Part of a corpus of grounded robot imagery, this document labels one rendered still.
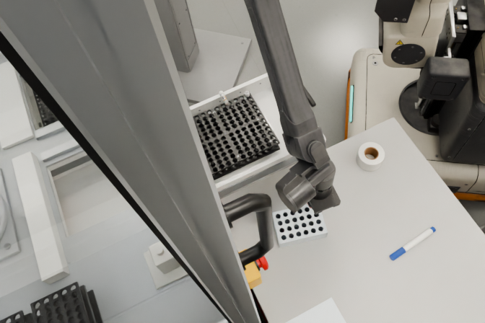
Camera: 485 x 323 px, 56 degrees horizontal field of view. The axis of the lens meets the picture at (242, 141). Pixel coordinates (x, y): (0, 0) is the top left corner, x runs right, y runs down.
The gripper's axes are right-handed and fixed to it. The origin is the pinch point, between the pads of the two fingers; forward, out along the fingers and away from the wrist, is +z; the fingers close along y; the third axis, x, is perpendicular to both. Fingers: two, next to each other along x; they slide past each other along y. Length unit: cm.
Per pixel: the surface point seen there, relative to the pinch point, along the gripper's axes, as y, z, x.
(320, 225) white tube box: 4.4, 5.1, -0.7
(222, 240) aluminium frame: 24, -75, -23
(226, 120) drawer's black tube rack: -27.6, -5.1, -13.4
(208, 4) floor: -160, 86, 11
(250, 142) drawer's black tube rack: -21.0, -1.7, -9.4
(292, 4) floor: -140, 86, 55
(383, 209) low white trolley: 5.5, 9.1, 17.1
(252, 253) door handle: 20, -53, -21
